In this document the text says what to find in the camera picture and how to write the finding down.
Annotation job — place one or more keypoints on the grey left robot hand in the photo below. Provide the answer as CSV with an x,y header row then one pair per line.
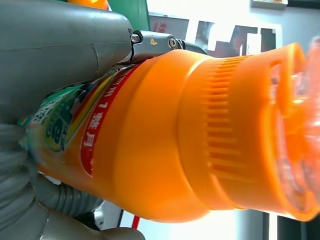
x,y
50,43

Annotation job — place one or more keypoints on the green table mat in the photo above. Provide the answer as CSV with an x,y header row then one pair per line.
x,y
130,11

